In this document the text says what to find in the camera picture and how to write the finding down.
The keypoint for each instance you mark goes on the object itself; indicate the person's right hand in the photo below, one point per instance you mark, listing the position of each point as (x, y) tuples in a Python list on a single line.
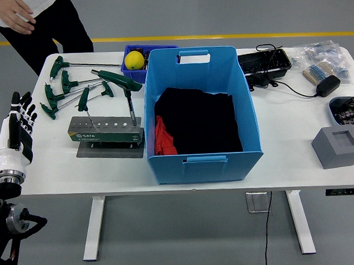
[(17, 17)]

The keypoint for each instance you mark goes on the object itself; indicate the black plastic tray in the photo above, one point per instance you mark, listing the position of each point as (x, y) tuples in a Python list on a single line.
[(262, 61)]

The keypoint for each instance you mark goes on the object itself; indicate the resistor strip bundle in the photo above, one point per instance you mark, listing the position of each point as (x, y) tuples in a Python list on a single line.
[(317, 73)]

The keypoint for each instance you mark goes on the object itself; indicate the white and black robot left hand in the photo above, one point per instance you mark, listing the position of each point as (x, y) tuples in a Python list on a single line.
[(11, 145)]

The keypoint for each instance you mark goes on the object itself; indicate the black power adapter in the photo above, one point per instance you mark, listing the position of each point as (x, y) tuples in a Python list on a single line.
[(327, 86)]

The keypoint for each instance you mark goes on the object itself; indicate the metal floor socket plate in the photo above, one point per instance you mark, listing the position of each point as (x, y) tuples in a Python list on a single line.
[(256, 202)]

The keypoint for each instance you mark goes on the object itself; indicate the red cloth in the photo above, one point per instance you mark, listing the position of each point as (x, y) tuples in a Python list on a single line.
[(164, 139)]

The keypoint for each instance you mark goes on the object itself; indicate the black cloth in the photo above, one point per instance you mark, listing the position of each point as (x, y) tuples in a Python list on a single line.
[(200, 119)]

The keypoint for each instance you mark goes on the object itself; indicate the small dark blue bin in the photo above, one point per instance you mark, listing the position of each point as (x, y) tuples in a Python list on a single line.
[(133, 76)]

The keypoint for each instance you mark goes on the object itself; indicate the clear plastic parts bags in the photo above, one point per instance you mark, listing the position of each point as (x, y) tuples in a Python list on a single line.
[(323, 51)]

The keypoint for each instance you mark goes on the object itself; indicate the light blue shallow tray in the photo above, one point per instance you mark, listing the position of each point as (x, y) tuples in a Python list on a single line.
[(331, 108)]

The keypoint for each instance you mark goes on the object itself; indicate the grey foam block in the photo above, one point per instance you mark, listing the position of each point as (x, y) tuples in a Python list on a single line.
[(334, 158)]

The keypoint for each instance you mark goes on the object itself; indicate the black table control panel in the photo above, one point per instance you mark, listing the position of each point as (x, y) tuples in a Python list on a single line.
[(344, 191)]

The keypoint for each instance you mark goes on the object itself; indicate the yellow lemon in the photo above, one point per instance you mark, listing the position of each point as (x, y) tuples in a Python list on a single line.
[(134, 60)]

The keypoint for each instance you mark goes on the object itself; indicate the white table leg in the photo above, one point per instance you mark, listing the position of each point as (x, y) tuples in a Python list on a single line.
[(301, 221), (94, 230)]

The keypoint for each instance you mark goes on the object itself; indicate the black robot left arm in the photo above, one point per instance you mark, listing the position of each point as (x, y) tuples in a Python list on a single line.
[(6, 189)]

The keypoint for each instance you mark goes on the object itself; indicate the person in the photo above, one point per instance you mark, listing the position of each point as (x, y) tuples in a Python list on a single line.
[(49, 32)]

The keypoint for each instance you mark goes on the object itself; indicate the grey and green tool holder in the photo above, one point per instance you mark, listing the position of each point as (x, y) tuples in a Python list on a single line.
[(106, 137)]

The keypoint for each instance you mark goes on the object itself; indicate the electronic parts pile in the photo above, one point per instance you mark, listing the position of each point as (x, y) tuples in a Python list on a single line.
[(349, 113)]

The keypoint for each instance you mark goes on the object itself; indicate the large light blue folding box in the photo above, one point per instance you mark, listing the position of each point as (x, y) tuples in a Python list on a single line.
[(208, 169)]

